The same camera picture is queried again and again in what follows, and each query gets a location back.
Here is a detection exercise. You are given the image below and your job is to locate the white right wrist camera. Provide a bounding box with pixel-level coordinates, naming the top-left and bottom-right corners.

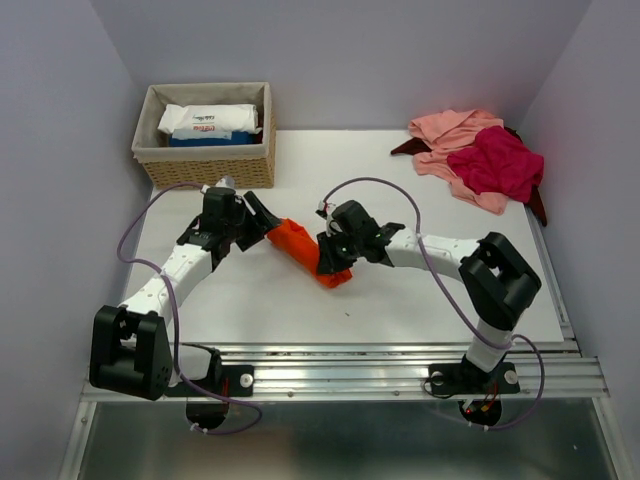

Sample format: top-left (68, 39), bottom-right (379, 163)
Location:
top-left (316, 201), bottom-right (343, 236)

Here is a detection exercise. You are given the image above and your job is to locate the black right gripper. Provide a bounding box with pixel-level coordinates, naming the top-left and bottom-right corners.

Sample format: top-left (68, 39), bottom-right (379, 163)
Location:
top-left (315, 227), bottom-right (362, 276)

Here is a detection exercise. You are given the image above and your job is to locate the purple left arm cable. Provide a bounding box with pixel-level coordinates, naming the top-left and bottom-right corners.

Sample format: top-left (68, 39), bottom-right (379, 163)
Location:
top-left (116, 181), bottom-right (264, 435)

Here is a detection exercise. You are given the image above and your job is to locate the aluminium mounting rail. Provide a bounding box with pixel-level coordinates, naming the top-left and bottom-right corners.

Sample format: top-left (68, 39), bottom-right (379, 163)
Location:
top-left (79, 341), bottom-right (612, 402)

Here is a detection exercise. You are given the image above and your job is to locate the orange t-shirt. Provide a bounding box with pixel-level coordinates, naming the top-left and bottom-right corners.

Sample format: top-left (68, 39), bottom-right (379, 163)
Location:
top-left (267, 218), bottom-right (352, 289)

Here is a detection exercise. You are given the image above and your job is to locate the woven wicker basket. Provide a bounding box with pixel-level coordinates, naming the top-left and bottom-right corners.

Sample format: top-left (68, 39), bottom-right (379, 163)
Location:
top-left (131, 82), bottom-right (276, 189)

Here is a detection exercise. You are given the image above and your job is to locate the white rolled t-shirt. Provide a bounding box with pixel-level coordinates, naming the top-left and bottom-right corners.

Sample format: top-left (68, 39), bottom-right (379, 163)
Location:
top-left (158, 104), bottom-right (261, 134)

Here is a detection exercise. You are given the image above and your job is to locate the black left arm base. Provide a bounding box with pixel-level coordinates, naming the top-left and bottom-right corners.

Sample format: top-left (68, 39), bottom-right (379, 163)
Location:
top-left (170, 343), bottom-right (263, 436)

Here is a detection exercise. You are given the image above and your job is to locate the blue rolled t-shirt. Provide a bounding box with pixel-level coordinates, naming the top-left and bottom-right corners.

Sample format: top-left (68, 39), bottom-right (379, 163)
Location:
top-left (168, 129), bottom-right (262, 147)

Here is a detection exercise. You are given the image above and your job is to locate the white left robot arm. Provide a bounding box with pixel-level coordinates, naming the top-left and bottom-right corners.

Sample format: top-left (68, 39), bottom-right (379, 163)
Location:
top-left (89, 186), bottom-right (281, 400)

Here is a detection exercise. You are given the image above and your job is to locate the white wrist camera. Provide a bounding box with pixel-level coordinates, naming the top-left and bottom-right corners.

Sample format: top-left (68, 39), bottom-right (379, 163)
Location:
top-left (215, 175), bottom-right (235, 190)
top-left (316, 201), bottom-right (343, 236)

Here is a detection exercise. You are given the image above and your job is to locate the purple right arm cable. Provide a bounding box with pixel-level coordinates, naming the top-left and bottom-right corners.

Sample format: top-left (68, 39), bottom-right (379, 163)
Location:
top-left (315, 176), bottom-right (546, 433)

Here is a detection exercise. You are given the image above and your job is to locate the magenta t-shirt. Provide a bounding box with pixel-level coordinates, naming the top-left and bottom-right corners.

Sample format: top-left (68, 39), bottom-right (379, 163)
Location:
top-left (447, 126), bottom-right (545, 204)

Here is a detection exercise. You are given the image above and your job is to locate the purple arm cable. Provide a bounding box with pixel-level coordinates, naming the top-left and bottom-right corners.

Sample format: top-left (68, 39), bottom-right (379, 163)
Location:
top-left (116, 181), bottom-right (264, 435)
top-left (315, 176), bottom-right (546, 433)

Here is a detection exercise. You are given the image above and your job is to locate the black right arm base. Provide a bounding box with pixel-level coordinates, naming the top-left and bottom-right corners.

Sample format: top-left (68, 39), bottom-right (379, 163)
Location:
top-left (422, 357), bottom-right (521, 428)

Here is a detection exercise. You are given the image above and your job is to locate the light pink t-shirt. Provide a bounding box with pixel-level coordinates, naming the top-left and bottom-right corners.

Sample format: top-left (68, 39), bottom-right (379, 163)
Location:
top-left (408, 109), bottom-right (507, 215)

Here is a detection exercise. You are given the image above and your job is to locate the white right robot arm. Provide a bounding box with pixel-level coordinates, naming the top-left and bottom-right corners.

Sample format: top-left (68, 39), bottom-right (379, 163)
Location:
top-left (316, 200), bottom-right (541, 390)

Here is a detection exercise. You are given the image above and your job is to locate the dark maroon t-shirt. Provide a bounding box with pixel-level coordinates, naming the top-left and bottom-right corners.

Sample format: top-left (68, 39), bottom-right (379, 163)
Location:
top-left (391, 126), bottom-right (548, 226)

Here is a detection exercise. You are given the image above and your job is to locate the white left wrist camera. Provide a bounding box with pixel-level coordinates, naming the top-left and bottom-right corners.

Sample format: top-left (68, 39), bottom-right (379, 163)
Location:
top-left (215, 175), bottom-right (235, 190)

